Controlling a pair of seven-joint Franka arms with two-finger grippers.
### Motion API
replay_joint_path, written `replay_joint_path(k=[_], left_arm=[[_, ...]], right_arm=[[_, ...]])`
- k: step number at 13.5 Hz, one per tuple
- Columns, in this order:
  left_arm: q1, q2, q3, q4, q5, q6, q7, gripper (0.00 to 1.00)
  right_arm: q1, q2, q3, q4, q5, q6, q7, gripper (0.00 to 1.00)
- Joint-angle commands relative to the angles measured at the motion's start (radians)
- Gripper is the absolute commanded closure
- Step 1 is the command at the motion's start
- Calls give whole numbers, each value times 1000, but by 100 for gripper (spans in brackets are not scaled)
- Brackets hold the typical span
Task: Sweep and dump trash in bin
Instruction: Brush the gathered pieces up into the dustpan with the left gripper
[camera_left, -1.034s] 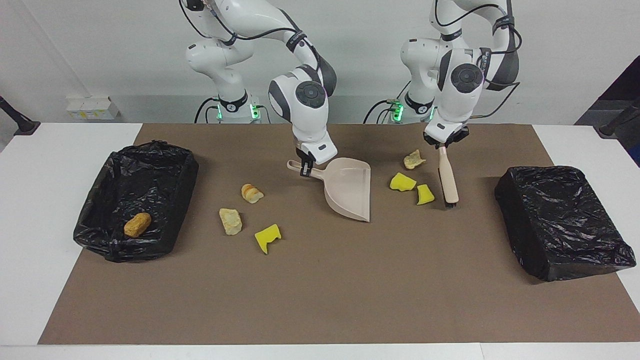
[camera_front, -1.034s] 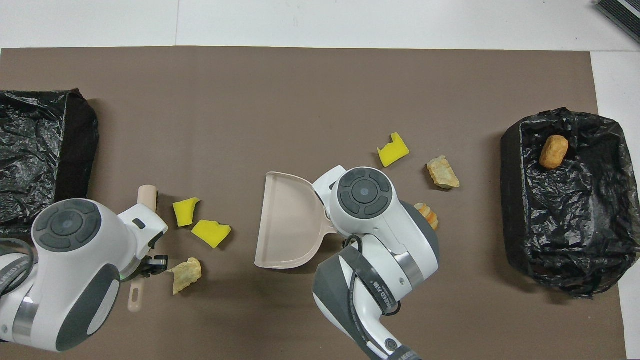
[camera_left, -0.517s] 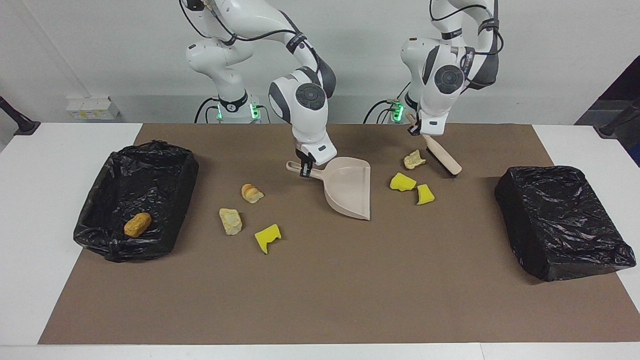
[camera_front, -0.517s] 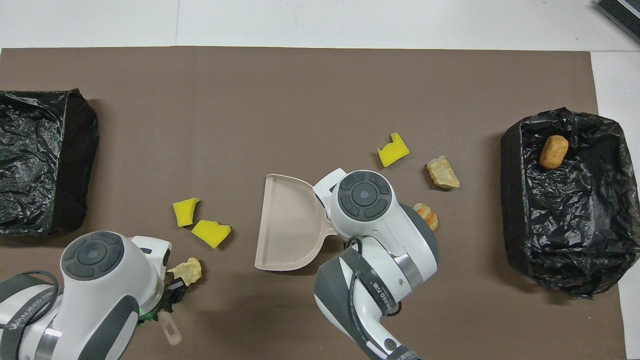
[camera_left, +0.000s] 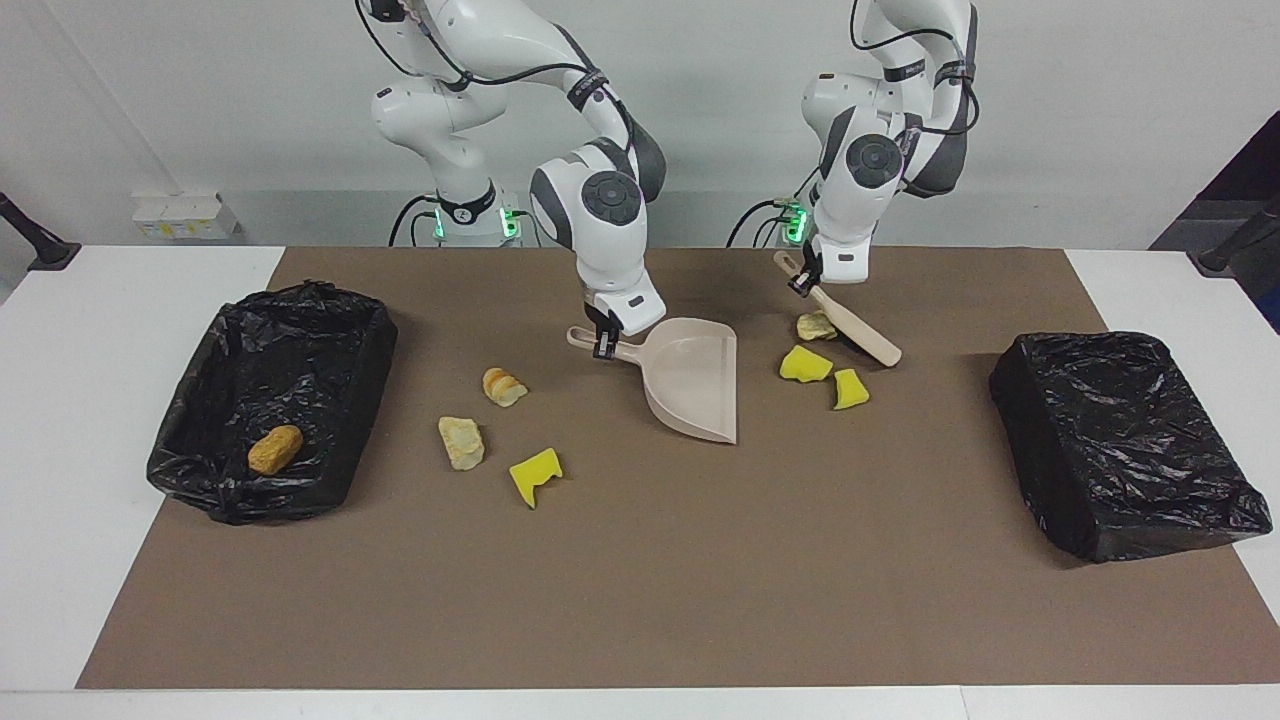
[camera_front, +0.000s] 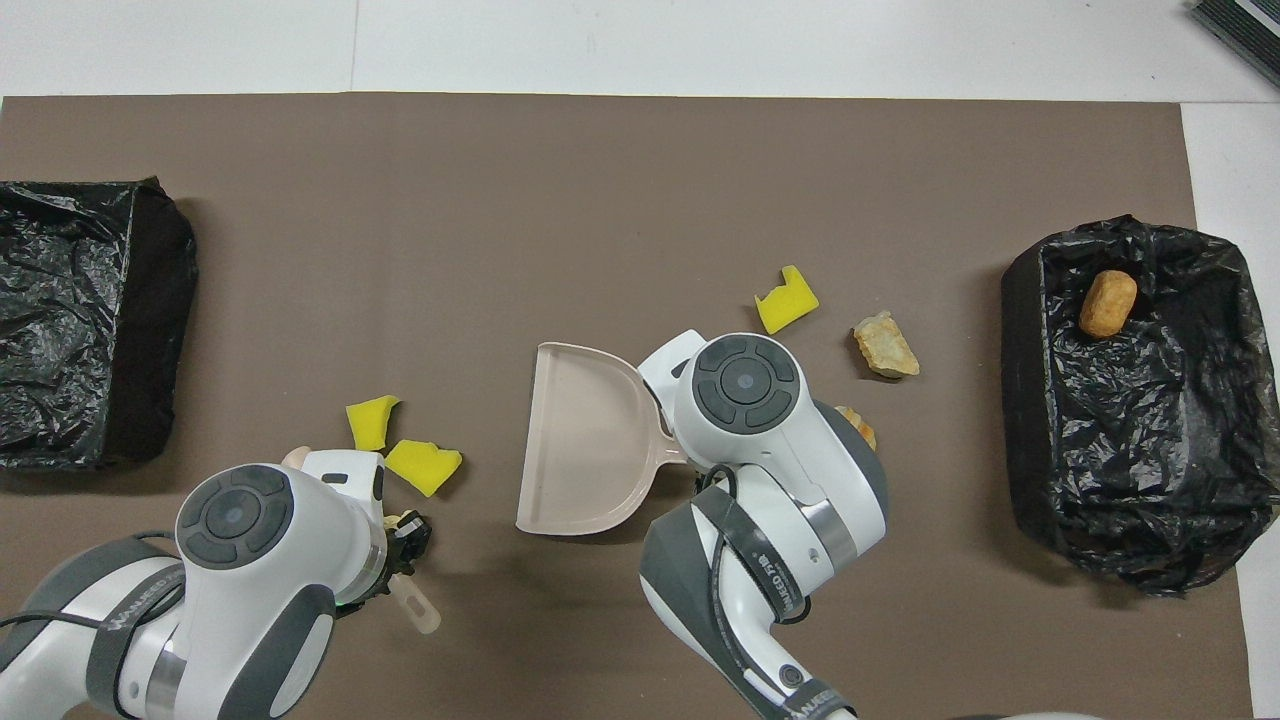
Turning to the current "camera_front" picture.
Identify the square yellow sponge piece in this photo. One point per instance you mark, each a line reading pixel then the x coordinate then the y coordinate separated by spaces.
pixel 422 466

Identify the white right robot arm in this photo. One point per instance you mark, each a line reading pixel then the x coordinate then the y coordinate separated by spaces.
pixel 760 470

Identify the beige plastic dustpan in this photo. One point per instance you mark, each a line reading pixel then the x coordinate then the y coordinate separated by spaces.
pixel 580 440

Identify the small yellow sponge piece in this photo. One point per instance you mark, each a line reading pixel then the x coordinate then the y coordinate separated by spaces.
pixel 370 425

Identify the striped orange croissant piece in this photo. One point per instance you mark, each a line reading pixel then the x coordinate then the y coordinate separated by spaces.
pixel 862 430

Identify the brown bread roll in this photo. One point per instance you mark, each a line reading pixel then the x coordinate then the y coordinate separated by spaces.
pixel 1107 305

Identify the brown paper table mat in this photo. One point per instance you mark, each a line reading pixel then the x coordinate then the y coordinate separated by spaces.
pixel 800 620

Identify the dark grey ribbed object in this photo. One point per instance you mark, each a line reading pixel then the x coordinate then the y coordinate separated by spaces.
pixel 1240 30

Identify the beige hand brush black bristles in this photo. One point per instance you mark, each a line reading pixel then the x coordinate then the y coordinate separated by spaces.
pixel 418 605

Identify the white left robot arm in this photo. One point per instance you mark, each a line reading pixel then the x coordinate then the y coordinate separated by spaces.
pixel 230 560

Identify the black bag lined bin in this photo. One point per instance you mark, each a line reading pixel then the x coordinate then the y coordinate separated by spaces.
pixel 1100 450
pixel 60 250

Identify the notched yellow sponge piece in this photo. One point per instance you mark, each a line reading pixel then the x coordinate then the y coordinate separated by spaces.
pixel 785 308

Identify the pale bread chunk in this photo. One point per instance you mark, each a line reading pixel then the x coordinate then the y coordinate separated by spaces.
pixel 885 345

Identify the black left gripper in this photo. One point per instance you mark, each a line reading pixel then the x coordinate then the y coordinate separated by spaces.
pixel 410 545

